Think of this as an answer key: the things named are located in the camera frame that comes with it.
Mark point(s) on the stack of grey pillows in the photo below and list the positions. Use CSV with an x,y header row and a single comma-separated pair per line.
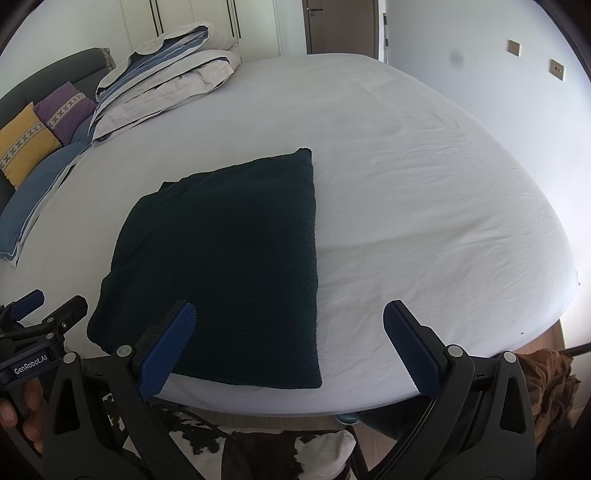
x,y
175,87

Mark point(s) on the folded blue grey duvet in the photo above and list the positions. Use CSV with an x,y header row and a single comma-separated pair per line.
x,y
152,57

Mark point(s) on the grey upholstered headboard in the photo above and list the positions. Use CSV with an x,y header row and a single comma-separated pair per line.
x,y
60,71

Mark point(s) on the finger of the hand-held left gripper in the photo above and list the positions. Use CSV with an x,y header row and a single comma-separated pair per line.
x,y
64,314
25,304

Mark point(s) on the bed with white sheet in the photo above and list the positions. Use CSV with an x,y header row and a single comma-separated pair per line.
x,y
415,207

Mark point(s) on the person's left hand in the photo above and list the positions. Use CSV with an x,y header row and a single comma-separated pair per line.
x,y
32,415

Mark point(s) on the brown door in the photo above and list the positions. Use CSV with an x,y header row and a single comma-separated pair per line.
x,y
341,27

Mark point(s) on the purple patterned cushion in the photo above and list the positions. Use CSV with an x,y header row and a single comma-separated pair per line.
x,y
64,110

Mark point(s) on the brown crumpled cloth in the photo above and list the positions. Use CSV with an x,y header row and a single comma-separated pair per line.
x,y
549,392

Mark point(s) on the blue pillow with grey border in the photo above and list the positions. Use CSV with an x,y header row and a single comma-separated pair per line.
x,y
37,194

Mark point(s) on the yellow patterned cushion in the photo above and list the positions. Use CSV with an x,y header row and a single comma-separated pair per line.
x,y
25,147

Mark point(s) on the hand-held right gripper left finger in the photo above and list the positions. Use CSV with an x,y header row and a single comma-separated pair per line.
x,y
168,355

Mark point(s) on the cowhide print cloth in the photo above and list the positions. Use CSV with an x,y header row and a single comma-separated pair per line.
x,y
295,457

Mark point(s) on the white wardrobe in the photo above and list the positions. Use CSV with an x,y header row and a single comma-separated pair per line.
x,y
258,27

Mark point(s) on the dark green sweater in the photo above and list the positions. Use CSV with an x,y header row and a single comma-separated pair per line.
x,y
221,258

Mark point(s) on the wall socket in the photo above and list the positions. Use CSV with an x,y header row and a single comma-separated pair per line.
x,y
557,69
514,48

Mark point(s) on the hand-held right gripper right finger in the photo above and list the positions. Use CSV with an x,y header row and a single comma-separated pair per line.
x,y
411,355

